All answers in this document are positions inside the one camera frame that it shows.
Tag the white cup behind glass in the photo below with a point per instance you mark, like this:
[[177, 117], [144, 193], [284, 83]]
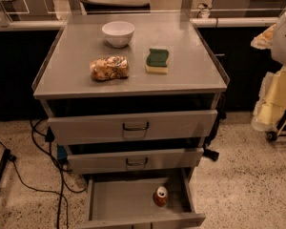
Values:
[[204, 10]]

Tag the grey middle drawer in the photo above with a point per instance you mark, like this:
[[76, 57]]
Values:
[[135, 161]]

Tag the grey drawer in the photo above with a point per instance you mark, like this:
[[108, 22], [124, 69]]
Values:
[[131, 127], [125, 201], [135, 161]]

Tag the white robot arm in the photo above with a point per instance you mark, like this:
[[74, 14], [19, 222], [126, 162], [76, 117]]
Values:
[[278, 49]]

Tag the black wheeled cart base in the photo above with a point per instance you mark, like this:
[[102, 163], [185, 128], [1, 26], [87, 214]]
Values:
[[281, 128]]

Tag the red coke can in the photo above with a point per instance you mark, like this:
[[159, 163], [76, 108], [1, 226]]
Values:
[[160, 196]]

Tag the white ceramic bowl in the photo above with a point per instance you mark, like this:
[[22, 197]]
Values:
[[118, 34]]

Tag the grey drawer cabinet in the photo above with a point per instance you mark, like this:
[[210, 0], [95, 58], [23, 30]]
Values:
[[194, 81]]

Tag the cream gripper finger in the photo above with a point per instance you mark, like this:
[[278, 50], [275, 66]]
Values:
[[271, 106], [264, 40]]

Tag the green and yellow sponge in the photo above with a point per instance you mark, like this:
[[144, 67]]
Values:
[[157, 61]]

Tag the grey bottom drawer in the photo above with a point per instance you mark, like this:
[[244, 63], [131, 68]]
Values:
[[125, 201]]

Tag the grey top drawer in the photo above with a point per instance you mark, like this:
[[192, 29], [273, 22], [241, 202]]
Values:
[[131, 127]]

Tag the brown patterned chip bag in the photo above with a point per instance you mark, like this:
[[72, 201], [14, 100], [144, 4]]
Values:
[[109, 68]]

